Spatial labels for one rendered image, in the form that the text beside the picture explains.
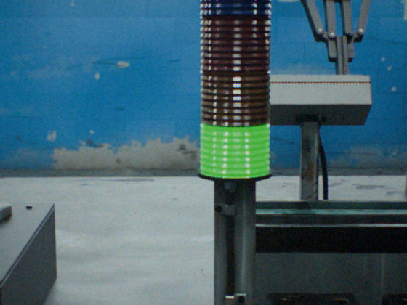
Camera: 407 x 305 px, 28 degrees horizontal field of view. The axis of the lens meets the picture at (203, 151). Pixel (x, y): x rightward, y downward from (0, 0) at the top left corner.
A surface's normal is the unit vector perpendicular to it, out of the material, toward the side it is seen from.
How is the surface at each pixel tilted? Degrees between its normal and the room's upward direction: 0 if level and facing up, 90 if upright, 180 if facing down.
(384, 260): 90
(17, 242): 1
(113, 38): 90
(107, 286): 0
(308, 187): 90
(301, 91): 57
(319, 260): 90
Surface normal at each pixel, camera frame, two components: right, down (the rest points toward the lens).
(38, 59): 0.01, 0.15
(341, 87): -0.01, -0.40
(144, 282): 0.00, -0.99
